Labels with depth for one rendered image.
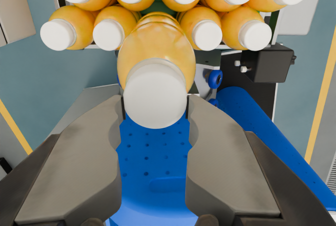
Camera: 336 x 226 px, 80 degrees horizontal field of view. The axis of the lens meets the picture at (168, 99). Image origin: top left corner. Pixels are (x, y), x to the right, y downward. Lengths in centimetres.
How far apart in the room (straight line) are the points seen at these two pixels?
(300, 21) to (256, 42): 31
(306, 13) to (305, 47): 112
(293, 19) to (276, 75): 19
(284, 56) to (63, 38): 39
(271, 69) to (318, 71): 143
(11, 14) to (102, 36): 15
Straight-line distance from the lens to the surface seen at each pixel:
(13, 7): 40
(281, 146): 98
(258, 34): 32
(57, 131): 120
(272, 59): 45
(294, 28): 62
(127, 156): 34
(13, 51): 174
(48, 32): 33
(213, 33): 30
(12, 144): 221
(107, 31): 30
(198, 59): 50
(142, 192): 30
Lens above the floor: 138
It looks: 61 degrees down
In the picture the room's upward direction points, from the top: 176 degrees clockwise
